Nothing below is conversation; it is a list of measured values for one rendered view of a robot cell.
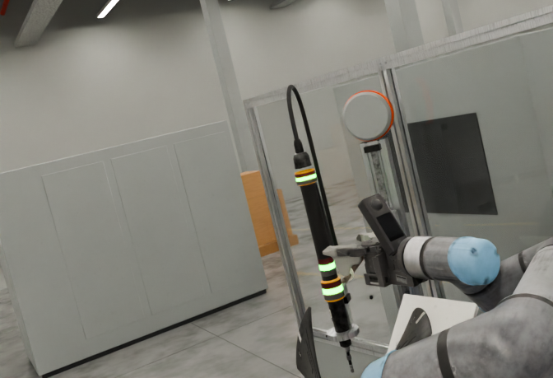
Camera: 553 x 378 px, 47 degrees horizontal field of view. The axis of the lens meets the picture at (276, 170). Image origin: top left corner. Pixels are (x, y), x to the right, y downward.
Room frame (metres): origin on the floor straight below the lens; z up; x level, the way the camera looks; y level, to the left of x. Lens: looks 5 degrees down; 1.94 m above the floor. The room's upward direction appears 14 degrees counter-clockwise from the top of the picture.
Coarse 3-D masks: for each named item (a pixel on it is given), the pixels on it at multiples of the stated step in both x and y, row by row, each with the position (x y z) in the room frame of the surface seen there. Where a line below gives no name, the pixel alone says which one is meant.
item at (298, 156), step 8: (296, 144) 1.33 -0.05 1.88; (296, 152) 1.33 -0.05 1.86; (304, 152) 1.33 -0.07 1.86; (296, 160) 1.33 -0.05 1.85; (304, 160) 1.32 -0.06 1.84; (296, 168) 1.33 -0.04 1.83; (328, 304) 1.33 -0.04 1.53; (336, 304) 1.32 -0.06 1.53; (344, 304) 1.33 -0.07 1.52; (336, 312) 1.32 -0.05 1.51; (344, 312) 1.33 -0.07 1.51; (336, 320) 1.32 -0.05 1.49; (344, 320) 1.32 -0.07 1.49; (336, 328) 1.33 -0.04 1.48; (344, 328) 1.32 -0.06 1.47; (344, 344) 1.33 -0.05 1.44
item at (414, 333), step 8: (416, 312) 1.48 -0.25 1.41; (424, 320) 1.39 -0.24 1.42; (408, 328) 1.46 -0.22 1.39; (416, 328) 1.39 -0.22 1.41; (424, 328) 1.36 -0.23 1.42; (408, 336) 1.40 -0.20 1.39; (416, 336) 1.36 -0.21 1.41; (424, 336) 1.33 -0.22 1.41; (400, 344) 1.41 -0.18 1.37; (408, 344) 1.36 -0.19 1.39
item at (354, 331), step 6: (348, 294) 1.37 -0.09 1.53; (348, 300) 1.36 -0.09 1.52; (348, 306) 1.36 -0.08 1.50; (348, 312) 1.35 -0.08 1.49; (348, 318) 1.35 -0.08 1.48; (354, 324) 1.35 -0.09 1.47; (330, 330) 1.35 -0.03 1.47; (348, 330) 1.32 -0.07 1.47; (354, 330) 1.32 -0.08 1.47; (330, 336) 1.32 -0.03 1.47; (336, 336) 1.31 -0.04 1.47; (342, 336) 1.30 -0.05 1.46; (348, 336) 1.30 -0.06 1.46; (354, 336) 1.31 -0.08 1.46
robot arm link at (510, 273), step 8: (512, 256) 1.05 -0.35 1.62; (504, 264) 1.04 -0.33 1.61; (512, 264) 1.03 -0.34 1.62; (504, 272) 1.03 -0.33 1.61; (512, 272) 1.02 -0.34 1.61; (520, 272) 1.01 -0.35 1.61; (496, 280) 1.02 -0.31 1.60; (504, 280) 1.03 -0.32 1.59; (512, 280) 1.02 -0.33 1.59; (488, 288) 1.02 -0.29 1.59; (496, 288) 1.03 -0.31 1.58; (504, 288) 1.03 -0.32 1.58; (512, 288) 1.02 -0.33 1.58; (472, 296) 1.04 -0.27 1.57; (480, 296) 1.03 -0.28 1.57; (488, 296) 1.03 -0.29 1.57; (496, 296) 1.03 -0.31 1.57; (504, 296) 1.03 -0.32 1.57; (480, 304) 1.05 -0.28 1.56; (488, 304) 1.04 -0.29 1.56; (496, 304) 1.04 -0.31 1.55
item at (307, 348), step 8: (304, 320) 1.67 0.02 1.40; (304, 328) 1.66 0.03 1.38; (312, 328) 1.61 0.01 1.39; (304, 336) 1.66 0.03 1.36; (312, 336) 1.60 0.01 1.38; (296, 344) 1.74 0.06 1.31; (304, 344) 1.65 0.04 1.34; (312, 344) 1.59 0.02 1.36; (296, 352) 1.74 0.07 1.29; (304, 352) 1.66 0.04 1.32; (312, 352) 1.58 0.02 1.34; (296, 360) 1.75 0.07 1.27; (304, 360) 1.67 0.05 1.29; (312, 360) 1.58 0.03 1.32; (304, 368) 1.69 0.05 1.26; (312, 368) 1.58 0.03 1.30; (304, 376) 1.70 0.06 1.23; (312, 376) 1.61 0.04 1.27; (320, 376) 1.52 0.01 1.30
